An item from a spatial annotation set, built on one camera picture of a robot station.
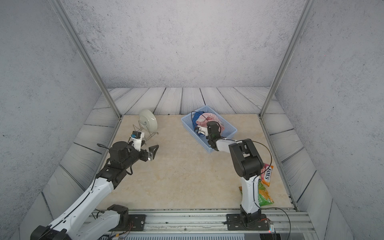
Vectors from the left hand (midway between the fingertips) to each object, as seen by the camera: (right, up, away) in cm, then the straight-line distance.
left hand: (152, 143), depth 79 cm
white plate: (-9, +13, +20) cm, 25 cm away
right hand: (+35, +11, +23) cm, 43 cm away
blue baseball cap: (+22, +18, +36) cm, 46 cm away
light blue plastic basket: (+16, +12, +32) cm, 37 cm away
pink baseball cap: (+27, +14, +30) cm, 43 cm away
